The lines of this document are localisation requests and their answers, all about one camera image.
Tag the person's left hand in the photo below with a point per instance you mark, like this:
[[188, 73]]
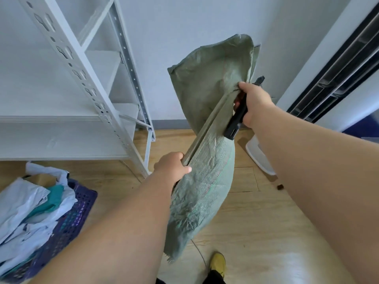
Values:
[[169, 166]]

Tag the person's right hand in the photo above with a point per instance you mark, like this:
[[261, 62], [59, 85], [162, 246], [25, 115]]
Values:
[[256, 104]]

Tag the person's left thumb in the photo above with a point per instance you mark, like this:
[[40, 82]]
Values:
[[185, 170]]

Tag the person's right fingers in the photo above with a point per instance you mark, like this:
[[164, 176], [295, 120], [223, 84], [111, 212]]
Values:
[[238, 101]]

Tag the black utility knife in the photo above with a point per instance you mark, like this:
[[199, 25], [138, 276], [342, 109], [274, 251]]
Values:
[[237, 121]]

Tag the green woven sack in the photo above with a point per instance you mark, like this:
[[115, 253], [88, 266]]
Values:
[[207, 138]]

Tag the person's left forearm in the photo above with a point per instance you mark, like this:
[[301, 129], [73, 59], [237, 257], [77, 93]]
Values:
[[112, 233]]

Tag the person's right forearm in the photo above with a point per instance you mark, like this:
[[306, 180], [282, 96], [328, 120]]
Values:
[[319, 180]]

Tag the white standing air conditioner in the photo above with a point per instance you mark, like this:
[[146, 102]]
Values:
[[325, 70]]

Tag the yellow shoe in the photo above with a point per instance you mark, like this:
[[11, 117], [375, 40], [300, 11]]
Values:
[[218, 263]]

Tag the black trouser leg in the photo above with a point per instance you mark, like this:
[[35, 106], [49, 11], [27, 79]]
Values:
[[211, 277]]

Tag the purple plastic basket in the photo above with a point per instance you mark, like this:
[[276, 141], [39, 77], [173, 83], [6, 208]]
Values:
[[68, 224]]

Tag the white metal shelving rack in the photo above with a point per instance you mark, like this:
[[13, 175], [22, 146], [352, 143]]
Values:
[[74, 85]]

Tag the pile of white plastic bags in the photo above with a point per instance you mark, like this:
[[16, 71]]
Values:
[[26, 215]]

